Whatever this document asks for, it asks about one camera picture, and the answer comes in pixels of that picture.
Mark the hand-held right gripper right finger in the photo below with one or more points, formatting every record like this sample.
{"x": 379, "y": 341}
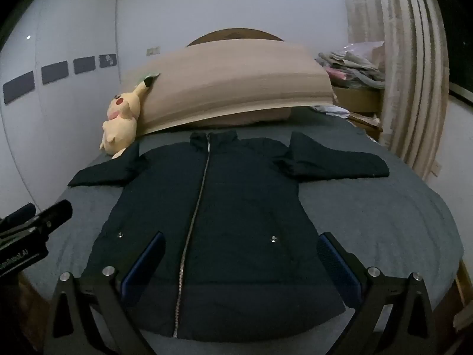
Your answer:
{"x": 336, "y": 262}

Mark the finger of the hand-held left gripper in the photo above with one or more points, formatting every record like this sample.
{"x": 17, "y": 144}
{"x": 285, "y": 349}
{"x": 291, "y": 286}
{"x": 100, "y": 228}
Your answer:
{"x": 20, "y": 214}
{"x": 55, "y": 214}

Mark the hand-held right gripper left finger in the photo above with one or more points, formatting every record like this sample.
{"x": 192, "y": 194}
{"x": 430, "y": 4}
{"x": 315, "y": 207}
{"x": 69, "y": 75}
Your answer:
{"x": 147, "y": 260}

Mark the dark zip-up jacket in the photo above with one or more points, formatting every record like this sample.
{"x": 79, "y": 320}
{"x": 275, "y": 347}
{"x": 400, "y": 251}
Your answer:
{"x": 240, "y": 210}

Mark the pile of clothes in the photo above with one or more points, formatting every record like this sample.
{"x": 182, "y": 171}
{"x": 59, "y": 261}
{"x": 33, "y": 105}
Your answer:
{"x": 351, "y": 66}

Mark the bed with grey sheet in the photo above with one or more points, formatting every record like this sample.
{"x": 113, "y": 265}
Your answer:
{"x": 369, "y": 210}

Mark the yellow plush toy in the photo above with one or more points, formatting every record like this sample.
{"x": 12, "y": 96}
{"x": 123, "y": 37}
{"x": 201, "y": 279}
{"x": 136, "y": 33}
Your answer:
{"x": 120, "y": 122}

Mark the white cloth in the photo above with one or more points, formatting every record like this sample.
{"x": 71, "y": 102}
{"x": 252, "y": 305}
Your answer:
{"x": 330, "y": 111}

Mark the wooden nightstand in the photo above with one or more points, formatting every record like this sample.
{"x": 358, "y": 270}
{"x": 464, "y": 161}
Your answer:
{"x": 358, "y": 100}

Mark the beige curtain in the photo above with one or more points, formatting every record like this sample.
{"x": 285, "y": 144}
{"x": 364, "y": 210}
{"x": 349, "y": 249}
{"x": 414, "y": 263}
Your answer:
{"x": 406, "y": 81}

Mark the brown arched wooden headboard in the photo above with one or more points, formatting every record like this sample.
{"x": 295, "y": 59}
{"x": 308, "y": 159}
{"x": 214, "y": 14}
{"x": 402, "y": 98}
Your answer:
{"x": 236, "y": 34}

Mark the grey patterned wall panel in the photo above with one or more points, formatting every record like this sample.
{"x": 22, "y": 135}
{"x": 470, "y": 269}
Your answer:
{"x": 108, "y": 60}

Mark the white wall socket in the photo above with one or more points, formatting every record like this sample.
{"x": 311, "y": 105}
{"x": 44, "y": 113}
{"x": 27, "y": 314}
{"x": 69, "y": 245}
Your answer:
{"x": 153, "y": 50}

